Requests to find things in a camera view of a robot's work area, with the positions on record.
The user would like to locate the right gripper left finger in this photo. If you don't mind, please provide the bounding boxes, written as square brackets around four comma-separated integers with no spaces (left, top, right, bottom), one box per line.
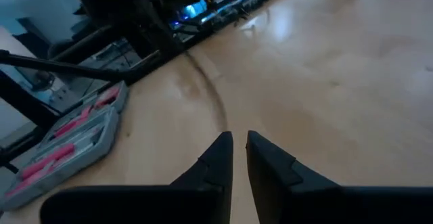
[170,131,234,224]

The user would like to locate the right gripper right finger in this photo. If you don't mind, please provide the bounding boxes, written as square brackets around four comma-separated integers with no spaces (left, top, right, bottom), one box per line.
[246,130,342,224]

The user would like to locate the thin black cord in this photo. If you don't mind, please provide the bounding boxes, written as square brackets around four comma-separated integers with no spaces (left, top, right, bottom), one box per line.
[184,50,229,133]

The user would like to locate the grey plastic tray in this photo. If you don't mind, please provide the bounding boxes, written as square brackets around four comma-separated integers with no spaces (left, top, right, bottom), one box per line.
[0,81,130,212]

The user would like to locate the blue-lit electronics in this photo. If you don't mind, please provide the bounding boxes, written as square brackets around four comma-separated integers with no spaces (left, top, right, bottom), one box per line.
[168,0,271,35]

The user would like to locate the red handled pliers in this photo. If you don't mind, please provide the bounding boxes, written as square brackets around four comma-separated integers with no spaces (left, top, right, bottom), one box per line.
[53,106,93,137]

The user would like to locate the red handled screwdriver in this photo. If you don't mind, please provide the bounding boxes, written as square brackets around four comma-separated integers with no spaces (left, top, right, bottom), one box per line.
[4,162,57,198]

